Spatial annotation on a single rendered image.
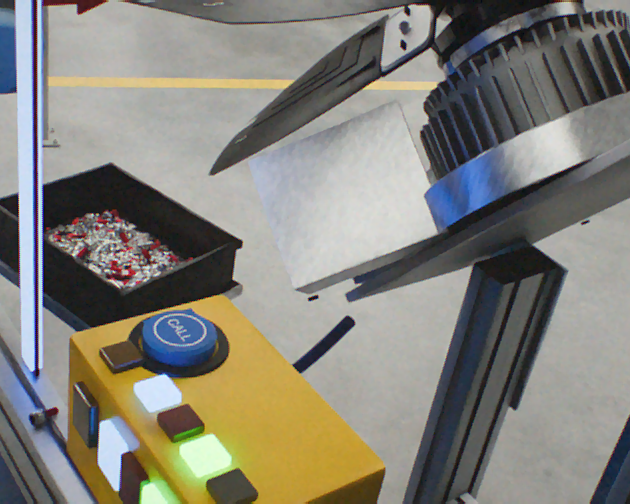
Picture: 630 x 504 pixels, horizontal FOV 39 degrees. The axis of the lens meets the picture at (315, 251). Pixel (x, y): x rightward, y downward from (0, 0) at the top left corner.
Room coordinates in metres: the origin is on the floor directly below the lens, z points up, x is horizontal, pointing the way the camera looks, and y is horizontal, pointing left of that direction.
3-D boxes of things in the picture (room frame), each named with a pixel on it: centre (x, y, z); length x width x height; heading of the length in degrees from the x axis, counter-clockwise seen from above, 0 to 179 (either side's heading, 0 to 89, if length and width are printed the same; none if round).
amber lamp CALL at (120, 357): (0.36, 0.09, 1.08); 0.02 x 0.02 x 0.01; 41
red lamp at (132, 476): (0.31, 0.07, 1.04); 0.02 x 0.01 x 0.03; 41
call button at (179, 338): (0.38, 0.06, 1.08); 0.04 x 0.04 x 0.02
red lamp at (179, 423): (0.32, 0.05, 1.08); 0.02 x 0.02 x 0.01; 41
